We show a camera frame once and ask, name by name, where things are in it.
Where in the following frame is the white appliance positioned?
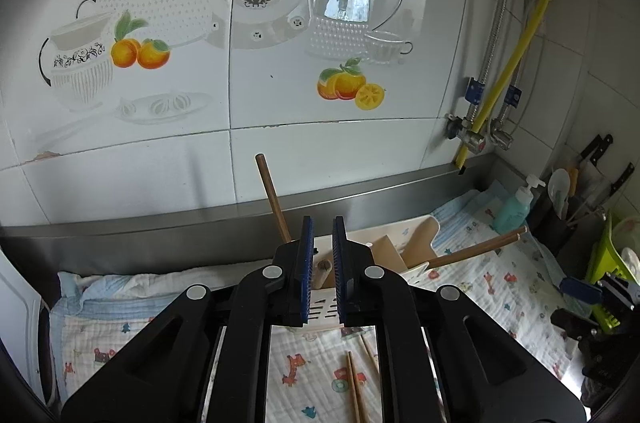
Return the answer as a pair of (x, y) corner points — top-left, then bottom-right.
(0, 254), (55, 406)

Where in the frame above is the braided metal hose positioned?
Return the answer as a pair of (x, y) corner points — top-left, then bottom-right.
(466, 0), (516, 118)
(494, 52), (532, 134)

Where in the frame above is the black utensil container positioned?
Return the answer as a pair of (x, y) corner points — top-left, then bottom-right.
(527, 191), (605, 256)

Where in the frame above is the white ladle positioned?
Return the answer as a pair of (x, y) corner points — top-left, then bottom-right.
(547, 168), (570, 219)

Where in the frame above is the printed white muslin cloth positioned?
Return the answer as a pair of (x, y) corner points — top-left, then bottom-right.
(50, 184), (574, 422)

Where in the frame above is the teal soap pump bottle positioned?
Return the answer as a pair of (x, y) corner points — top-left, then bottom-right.
(492, 175), (546, 235)

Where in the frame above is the cream plastic utensil holder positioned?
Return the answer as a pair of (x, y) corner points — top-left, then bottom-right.
(288, 215), (440, 334)

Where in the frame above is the braided metal hose right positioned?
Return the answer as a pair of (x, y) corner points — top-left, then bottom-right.
(494, 52), (532, 134)

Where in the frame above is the metal water valve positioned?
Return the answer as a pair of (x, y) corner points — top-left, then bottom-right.
(489, 117), (513, 151)

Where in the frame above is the braided metal hose left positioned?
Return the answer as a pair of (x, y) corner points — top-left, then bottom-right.
(466, 0), (516, 118)

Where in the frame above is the green plastic dish rack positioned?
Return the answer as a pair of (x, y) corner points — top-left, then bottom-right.
(586, 215), (638, 334)

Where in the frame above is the black-handled kitchen knife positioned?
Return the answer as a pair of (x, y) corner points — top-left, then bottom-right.
(578, 134), (614, 167)

